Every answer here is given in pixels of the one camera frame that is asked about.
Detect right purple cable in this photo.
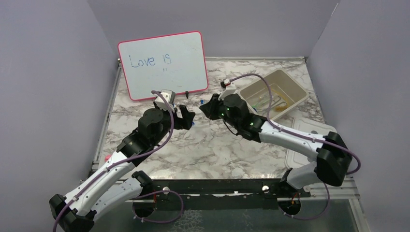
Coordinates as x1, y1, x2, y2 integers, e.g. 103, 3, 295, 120
229, 73, 362, 176

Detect metal crucible tongs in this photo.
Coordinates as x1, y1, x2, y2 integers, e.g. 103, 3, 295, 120
259, 97, 274, 111

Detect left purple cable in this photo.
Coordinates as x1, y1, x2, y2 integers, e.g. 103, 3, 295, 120
52, 90, 176, 232

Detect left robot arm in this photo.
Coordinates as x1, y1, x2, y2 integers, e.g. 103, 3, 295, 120
49, 105, 195, 232

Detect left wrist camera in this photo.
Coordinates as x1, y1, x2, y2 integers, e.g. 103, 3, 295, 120
151, 89, 176, 112

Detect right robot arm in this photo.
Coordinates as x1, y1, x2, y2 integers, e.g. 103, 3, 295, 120
200, 94, 353, 197

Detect purple cable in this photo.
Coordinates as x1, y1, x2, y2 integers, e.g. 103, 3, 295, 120
229, 73, 362, 176
52, 90, 176, 232

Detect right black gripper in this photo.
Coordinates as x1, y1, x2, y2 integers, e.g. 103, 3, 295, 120
200, 93, 240, 130

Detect white bin lid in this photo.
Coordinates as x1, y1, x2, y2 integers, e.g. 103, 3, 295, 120
284, 116, 337, 170

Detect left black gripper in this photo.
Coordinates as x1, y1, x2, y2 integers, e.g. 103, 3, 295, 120
151, 100, 195, 146

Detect yellow rubber tubing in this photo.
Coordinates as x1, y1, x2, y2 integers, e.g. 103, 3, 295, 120
271, 89, 291, 112

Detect beige plastic bin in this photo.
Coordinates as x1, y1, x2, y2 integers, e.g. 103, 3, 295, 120
238, 69, 309, 120

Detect pink framed whiteboard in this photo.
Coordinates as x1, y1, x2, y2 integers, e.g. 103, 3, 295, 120
117, 31, 209, 101

